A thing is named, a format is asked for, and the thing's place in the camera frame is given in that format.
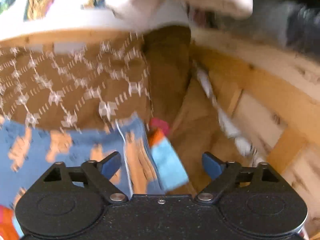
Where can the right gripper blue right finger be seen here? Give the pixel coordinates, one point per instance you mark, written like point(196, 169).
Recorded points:
point(223, 176)

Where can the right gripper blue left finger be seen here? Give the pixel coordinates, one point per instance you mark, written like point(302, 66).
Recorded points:
point(98, 175)

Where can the blue pajama pants orange cars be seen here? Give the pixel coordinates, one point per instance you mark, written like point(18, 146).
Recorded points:
point(26, 153)

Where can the brown PF patterned duvet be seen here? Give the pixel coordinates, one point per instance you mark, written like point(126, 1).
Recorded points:
point(61, 205)

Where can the white hanging garment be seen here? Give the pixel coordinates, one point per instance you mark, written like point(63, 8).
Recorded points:
point(187, 0)

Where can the wooden bed frame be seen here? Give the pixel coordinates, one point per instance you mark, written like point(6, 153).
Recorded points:
point(238, 100)

